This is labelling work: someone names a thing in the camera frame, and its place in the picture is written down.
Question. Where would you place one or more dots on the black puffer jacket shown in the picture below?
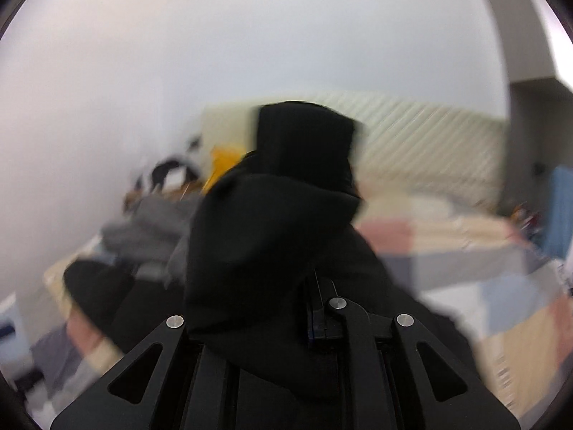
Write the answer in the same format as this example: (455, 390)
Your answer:
(263, 252)

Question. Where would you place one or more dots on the blue towel covered chair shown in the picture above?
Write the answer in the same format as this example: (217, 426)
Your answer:
(557, 232)

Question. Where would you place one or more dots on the wooden nightstand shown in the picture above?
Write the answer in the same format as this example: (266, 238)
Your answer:
(171, 194)

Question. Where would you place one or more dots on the black bag on nightstand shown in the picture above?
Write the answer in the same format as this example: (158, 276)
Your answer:
(172, 172)

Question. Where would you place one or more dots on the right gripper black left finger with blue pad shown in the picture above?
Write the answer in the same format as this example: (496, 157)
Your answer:
(168, 381)

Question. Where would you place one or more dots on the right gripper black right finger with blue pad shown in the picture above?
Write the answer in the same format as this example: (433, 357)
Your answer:
(376, 372)

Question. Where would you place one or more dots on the grey hoodie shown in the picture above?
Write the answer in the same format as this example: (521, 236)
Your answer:
(153, 238)

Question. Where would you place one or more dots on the patchwork checked duvet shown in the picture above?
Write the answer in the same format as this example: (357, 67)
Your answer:
(473, 267)

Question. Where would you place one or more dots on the grey wardrobe cabinet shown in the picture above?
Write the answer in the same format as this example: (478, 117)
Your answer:
(537, 52)

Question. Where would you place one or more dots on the bottles on shelf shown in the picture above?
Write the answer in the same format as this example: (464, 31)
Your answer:
(528, 222)

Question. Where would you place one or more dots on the cream quilted headboard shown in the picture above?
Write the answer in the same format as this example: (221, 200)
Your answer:
(378, 140)

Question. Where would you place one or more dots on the yellow pillow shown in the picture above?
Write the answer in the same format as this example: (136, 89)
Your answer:
(223, 158)

